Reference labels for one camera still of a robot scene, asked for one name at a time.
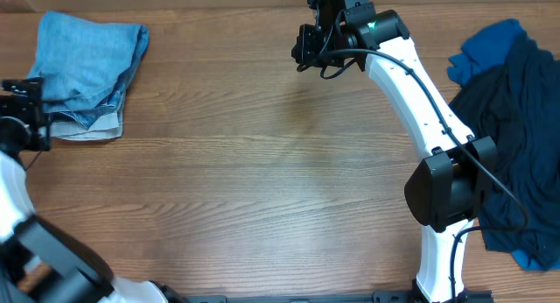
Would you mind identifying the blue denim jeans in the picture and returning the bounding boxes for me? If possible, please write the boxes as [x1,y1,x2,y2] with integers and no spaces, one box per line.
[28,11,149,130]

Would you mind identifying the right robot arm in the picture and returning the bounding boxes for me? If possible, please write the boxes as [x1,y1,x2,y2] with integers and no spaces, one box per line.
[291,0,497,302]

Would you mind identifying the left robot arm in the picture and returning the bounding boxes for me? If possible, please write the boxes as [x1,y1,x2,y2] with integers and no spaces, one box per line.
[1,77,182,303]

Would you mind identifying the folded light blue jeans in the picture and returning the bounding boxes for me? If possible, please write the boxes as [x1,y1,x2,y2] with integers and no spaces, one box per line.
[51,112,123,142]

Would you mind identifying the black garment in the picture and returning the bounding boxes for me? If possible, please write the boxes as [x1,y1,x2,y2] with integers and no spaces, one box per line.
[450,66,525,161]

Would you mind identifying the dark blue garment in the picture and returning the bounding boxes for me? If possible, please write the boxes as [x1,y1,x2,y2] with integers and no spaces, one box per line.
[448,18,559,271]

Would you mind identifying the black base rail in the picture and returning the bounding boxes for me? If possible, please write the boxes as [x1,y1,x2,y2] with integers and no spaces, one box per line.
[152,285,495,303]

